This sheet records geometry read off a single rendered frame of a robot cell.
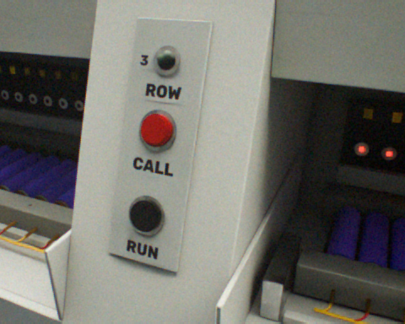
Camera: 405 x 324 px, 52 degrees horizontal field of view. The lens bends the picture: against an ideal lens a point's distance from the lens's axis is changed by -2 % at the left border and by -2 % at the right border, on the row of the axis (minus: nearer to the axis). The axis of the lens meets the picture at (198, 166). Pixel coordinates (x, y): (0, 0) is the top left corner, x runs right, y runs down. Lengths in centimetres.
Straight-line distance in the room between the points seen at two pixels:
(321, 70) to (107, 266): 15
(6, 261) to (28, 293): 4
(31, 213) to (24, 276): 5
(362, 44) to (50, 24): 17
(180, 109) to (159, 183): 4
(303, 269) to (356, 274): 3
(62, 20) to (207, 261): 16
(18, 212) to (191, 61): 19
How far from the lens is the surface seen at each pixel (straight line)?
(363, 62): 20
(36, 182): 38
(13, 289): 30
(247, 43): 20
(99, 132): 23
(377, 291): 27
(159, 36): 22
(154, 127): 21
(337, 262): 27
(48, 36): 27
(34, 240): 33
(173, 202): 21
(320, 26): 20
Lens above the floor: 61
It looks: 7 degrees down
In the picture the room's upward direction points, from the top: 8 degrees clockwise
